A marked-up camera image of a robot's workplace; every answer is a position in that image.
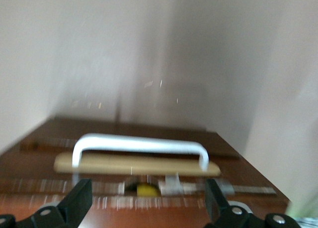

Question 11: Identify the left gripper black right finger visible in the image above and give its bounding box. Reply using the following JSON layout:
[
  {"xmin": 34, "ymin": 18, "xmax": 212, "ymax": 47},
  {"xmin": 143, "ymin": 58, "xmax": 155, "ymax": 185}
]
[{"xmin": 204, "ymin": 178, "xmax": 267, "ymax": 228}]

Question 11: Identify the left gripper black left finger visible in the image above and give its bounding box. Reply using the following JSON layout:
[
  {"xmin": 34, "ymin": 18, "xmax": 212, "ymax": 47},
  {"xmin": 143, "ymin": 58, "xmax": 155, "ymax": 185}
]
[{"xmin": 14, "ymin": 178, "xmax": 93, "ymax": 228}]

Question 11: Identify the light wood drawer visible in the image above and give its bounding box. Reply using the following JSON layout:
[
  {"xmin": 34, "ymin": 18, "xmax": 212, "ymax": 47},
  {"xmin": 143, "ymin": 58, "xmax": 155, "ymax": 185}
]
[{"xmin": 0, "ymin": 138, "xmax": 278, "ymax": 196}]

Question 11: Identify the yellow block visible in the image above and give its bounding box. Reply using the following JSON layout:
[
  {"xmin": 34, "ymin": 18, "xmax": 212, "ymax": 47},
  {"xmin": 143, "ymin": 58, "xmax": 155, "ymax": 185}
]
[{"xmin": 136, "ymin": 183, "xmax": 159, "ymax": 197}]

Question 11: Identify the white drawer handle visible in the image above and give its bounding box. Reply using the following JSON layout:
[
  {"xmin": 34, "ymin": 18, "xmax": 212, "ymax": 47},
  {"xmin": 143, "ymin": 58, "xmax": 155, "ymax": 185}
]
[{"xmin": 71, "ymin": 133, "xmax": 210, "ymax": 173}]

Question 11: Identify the dark brown wooden cabinet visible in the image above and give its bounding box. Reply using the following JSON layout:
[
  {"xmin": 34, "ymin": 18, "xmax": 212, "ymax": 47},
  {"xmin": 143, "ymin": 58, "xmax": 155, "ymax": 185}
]
[{"xmin": 0, "ymin": 117, "xmax": 292, "ymax": 228}]

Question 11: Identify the tan handle backing plate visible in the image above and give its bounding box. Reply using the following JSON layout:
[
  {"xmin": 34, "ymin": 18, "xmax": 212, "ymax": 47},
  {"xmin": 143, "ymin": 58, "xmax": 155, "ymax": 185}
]
[{"xmin": 53, "ymin": 152, "xmax": 222, "ymax": 177}]

